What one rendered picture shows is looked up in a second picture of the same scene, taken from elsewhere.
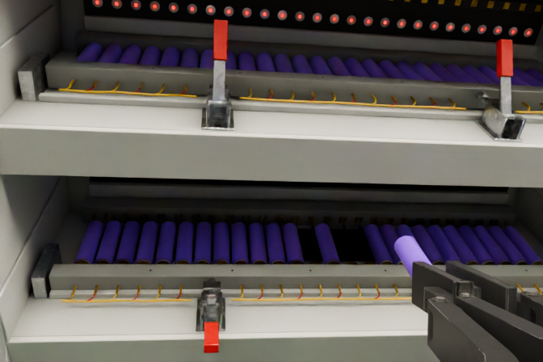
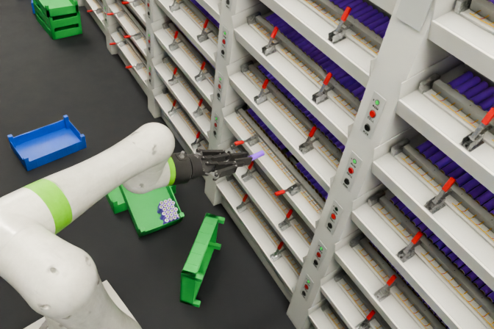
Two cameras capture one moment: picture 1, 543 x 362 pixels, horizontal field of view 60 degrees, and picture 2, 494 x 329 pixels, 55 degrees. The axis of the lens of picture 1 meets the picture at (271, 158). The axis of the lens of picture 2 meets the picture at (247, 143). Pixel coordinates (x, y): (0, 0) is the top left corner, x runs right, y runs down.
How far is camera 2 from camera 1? 1.43 m
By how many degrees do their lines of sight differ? 59
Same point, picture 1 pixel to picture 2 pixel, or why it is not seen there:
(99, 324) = (237, 126)
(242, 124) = (262, 104)
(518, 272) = (314, 196)
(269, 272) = (268, 143)
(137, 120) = (248, 90)
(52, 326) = (231, 120)
